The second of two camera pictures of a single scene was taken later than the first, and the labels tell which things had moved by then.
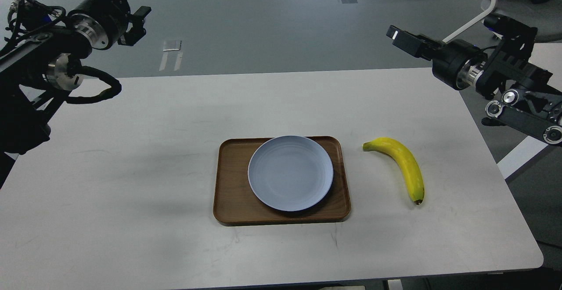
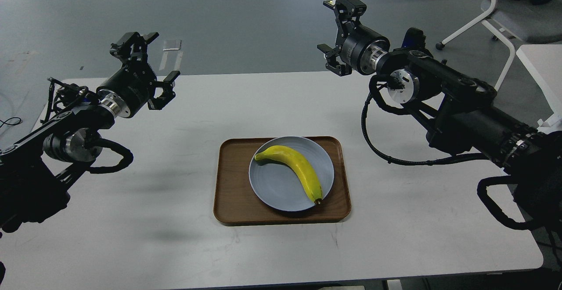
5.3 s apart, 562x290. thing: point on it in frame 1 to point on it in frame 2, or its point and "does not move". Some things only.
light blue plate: (290, 173) does not move
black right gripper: (459, 64) to (360, 47)
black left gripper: (103, 18) to (126, 90)
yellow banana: (406, 161) to (287, 155)
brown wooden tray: (235, 201) does not move
